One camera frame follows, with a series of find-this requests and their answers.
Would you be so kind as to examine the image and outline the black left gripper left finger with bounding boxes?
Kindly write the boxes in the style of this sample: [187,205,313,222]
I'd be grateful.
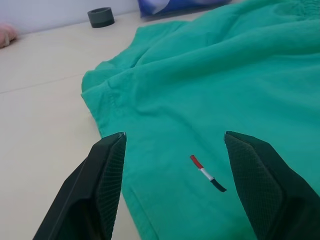
[33,131,127,240]

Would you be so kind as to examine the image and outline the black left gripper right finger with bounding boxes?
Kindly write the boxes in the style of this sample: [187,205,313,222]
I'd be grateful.
[223,130,320,240]

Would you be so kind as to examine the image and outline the green shorts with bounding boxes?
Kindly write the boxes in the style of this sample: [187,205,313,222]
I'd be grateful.
[80,0,320,240]

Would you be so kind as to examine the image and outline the dark grey tape roll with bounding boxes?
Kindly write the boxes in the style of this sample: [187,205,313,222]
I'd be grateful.
[87,6,116,29]

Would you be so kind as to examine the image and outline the pink plush cloth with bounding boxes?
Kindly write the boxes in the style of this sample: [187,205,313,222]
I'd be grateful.
[0,21,20,50]

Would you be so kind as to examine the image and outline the purple tissue roll pack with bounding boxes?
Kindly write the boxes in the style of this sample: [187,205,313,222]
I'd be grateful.
[136,0,235,19]

